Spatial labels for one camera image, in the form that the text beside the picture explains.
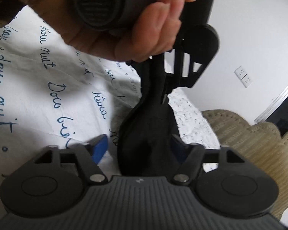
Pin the tan upholstered headboard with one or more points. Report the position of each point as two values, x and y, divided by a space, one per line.
249 143

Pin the white script-print bed sheet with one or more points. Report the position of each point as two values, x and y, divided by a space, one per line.
26 88

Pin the white framed window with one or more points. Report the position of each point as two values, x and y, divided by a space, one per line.
286 117

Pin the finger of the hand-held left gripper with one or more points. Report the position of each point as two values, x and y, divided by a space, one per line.
190 76

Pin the white wall socket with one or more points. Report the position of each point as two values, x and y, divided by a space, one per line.
248 80
240 71

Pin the person's left hand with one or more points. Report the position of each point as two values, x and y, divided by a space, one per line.
91 43

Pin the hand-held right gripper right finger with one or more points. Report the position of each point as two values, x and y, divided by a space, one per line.
181 149

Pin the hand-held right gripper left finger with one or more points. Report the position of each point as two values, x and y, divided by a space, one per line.
101 147

